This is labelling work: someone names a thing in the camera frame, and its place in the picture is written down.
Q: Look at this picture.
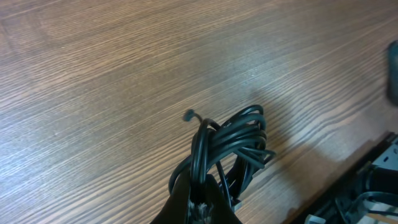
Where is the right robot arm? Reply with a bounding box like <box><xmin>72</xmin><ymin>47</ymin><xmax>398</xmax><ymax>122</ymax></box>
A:
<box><xmin>387</xmin><ymin>40</ymin><xmax>397</xmax><ymax>105</ymax></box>

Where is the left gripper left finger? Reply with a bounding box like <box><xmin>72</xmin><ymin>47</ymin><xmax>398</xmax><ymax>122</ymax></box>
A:
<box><xmin>150</xmin><ymin>170</ymin><xmax>190</xmax><ymax>224</ymax></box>

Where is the black usb cable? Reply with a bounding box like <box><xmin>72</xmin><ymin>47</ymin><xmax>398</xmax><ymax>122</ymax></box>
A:
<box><xmin>182</xmin><ymin>108</ymin><xmax>224</xmax><ymax>200</ymax></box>
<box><xmin>168</xmin><ymin>104</ymin><xmax>277</xmax><ymax>212</ymax></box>

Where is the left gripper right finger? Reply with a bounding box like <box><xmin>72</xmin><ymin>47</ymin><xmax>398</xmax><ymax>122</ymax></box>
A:
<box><xmin>205</xmin><ymin>174</ymin><xmax>242</xmax><ymax>224</ymax></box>

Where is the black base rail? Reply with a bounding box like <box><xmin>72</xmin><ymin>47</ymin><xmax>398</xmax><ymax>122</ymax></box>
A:
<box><xmin>289</xmin><ymin>132</ymin><xmax>397</xmax><ymax>224</ymax></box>

